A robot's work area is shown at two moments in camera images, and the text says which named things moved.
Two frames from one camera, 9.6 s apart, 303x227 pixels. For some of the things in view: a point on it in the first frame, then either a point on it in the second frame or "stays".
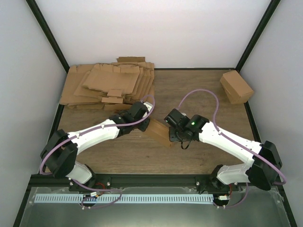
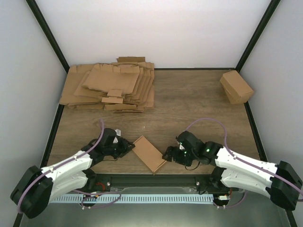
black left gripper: [144, 127] → [124, 148]
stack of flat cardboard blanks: [109, 85] stays
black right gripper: [173, 137] → [170, 150]
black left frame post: [47, 32] stays
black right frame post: [265, 20] stays
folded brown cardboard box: [237, 91] stays
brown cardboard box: [159, 131] → [148, 153]
